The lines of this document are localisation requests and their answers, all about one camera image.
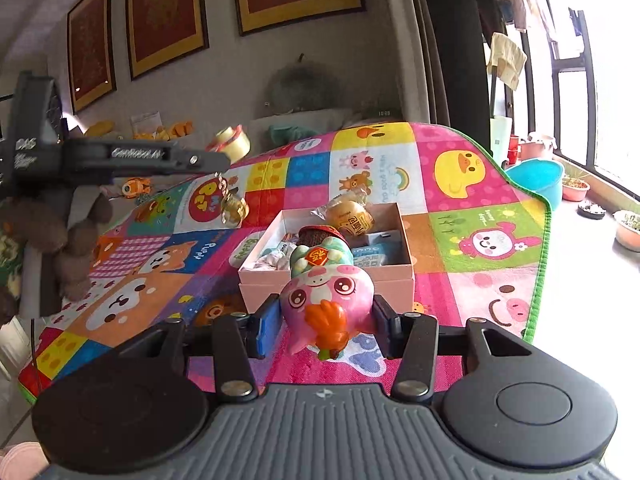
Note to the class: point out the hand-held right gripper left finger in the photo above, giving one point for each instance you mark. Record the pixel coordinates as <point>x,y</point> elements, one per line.
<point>267,327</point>

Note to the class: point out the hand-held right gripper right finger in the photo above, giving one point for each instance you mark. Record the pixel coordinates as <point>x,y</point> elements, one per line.
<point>385,325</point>

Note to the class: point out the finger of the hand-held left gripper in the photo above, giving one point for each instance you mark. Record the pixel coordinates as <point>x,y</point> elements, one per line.
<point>210,160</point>

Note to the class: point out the pink cardboard box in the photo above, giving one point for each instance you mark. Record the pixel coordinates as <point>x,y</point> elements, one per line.
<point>385,285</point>

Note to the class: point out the pink pig toy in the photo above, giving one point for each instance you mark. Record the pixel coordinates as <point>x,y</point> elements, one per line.
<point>325,295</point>

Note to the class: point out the packaged yellow bun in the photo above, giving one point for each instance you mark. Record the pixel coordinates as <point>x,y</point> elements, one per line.
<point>347,215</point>

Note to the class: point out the clear tape roll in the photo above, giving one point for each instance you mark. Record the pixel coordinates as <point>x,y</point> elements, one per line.
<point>231,144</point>

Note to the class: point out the row of orange yellow plushes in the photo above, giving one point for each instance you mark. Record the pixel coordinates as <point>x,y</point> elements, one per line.
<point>165,131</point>

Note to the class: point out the white crumpled packet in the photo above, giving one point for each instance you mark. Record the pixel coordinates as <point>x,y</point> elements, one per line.
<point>272,262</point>

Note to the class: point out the yellow plush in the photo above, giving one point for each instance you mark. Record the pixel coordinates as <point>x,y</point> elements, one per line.
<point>100,128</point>

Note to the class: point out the blue packet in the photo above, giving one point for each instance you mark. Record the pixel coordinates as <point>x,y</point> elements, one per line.
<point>372,255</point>

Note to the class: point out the orange fish toy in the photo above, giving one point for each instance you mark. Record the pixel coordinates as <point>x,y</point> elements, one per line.
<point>136,186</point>

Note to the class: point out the teal cloth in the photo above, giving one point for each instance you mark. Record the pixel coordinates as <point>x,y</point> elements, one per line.
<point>292,132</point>

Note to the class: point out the brown knitted plush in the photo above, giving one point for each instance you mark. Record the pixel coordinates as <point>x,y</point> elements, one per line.
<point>75,240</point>

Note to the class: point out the colourful cartoon play mat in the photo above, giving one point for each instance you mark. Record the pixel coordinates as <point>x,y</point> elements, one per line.
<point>450,240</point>

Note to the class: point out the grey fluffy round plush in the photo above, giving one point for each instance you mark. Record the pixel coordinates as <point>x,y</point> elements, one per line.
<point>305,85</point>

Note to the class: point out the grey sofa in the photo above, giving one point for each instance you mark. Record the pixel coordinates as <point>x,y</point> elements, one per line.
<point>330,120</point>

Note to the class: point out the blue plastic basin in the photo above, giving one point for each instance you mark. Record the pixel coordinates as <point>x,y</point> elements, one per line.
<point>537,182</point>

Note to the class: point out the red cup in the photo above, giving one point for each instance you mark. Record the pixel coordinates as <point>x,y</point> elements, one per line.
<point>513,149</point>

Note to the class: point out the white carton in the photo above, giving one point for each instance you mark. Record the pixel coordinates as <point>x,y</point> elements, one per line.
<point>500,135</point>

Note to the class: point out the pink flowerpot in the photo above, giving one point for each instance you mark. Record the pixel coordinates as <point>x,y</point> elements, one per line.
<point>575,191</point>
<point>627,232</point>

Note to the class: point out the pink bucket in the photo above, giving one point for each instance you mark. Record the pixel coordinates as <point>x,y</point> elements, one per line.
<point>537,147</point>

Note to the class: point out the dark plant dish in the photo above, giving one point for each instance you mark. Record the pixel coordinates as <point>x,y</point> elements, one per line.
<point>592,210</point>

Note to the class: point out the dark curtain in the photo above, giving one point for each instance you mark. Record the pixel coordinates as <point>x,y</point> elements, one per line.
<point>440,40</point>

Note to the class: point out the person's pink clothing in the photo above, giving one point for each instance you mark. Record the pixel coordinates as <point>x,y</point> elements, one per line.
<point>20,460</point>

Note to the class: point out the beige hanging cloth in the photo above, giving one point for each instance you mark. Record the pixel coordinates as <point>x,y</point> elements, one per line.
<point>507,60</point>

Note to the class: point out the window frame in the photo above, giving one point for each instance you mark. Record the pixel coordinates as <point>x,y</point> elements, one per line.
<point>585,70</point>

